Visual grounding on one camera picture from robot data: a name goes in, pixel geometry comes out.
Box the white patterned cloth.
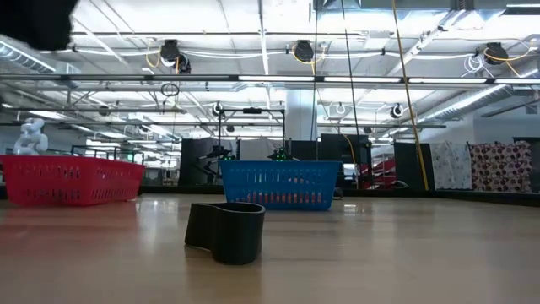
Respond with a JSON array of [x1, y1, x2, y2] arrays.
[[429, 140, 473, 190]]

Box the white robot figure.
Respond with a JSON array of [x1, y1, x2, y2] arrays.
[[11, 116, 50, 155]]

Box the long black cable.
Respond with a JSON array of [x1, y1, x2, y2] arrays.
[[340, 0, 360, 137]]

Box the long ceiling light rail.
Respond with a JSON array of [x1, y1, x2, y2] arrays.
[[0, 73, 540, 84]]

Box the black metal gantry frame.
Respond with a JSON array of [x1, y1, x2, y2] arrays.
[[216, 106, 287, 161]]

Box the white building column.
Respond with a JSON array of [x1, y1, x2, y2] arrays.
[[285, 87, 318, 141]]

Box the black wide rubber band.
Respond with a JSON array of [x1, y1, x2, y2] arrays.
[[184, 201, 267, 266]]

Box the black device green lights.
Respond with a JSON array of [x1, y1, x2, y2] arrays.
[[267, 146, 297, 162]]

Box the blue plastic basket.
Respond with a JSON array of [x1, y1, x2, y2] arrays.
[[219, 159, 343, 212]]

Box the red plastic basket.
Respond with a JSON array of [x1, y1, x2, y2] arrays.
[[0, 154, 146, 207]]

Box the red metal rack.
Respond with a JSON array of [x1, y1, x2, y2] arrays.
[[361, 158, 397, 190]]

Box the hanging black cable coil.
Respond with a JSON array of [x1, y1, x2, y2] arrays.
[[159, 81, 181, 97]]

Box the yellow cable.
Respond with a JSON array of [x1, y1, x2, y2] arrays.
[[391, 0, 429, 192]]

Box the floral patterned cloth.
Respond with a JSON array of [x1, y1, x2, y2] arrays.
[[467, 139, 535, 194]]

